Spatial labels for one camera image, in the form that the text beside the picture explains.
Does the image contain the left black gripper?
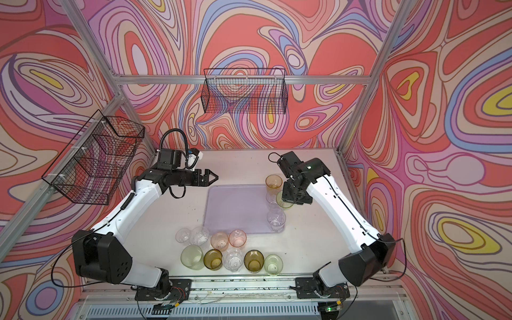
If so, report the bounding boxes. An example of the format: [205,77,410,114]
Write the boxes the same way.
[171,169,219,187]

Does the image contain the lilac plastic tray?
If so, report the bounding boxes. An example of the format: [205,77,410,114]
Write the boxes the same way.
[203,184,279,234]

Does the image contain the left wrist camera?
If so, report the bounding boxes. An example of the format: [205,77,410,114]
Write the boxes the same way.
[156,148,203,171]

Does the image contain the pink cup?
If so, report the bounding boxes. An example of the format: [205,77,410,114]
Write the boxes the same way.
[229,229,247,248]

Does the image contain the yellow plastic cup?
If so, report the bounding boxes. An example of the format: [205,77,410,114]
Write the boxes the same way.
[265,174,283,193]

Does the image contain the clear faceted cup back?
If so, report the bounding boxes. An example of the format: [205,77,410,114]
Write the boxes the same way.
[267,209,286,233]

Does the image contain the amber cup right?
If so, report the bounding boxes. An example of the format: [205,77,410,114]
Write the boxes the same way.
[244,249,265,273]

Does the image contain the amber cup left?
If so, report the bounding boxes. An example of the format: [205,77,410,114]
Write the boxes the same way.
[203,249,223,271]

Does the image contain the black wire basket back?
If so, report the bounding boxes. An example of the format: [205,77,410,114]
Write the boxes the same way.
[201,67,288,115]

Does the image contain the pale green cup front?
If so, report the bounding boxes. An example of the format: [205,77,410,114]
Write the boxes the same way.
[264,254,283,275]

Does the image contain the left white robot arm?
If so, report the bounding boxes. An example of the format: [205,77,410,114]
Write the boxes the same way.
[71,168,219,295]

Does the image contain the bright green cup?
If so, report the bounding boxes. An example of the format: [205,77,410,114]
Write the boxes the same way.
[276,191,293,210]

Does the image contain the black wire basket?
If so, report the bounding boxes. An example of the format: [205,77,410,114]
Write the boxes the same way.
[201,67,288,115]
[41,111,145,205]

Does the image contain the black wire basket left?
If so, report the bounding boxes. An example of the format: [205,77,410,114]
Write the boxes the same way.
[41,111,145,205]

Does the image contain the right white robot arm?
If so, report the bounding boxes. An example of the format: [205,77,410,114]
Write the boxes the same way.
[277,151,397,293]

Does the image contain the small clear cup far left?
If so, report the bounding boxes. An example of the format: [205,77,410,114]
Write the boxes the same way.
[175,228,191,243]

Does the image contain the peach cup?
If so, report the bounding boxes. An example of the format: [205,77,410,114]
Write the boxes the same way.
[211,232,229,252]

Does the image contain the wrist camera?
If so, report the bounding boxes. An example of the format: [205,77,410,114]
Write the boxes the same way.
[156,148,203,171]
[277,151,303,179]

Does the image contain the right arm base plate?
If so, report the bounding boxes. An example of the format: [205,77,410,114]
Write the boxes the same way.
[289,277,351,301]

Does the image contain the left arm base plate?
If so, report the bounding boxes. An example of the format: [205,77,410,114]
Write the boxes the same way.
[135,278,192,302]

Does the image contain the pale green large cup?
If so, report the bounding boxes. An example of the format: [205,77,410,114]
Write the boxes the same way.
[180,245,204,270]

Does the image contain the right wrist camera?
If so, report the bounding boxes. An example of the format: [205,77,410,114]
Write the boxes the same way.
[277,151,303,179]

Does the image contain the amber cup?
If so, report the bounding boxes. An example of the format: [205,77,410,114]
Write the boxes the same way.
[244,249,265,273]
[203,249,223,271]

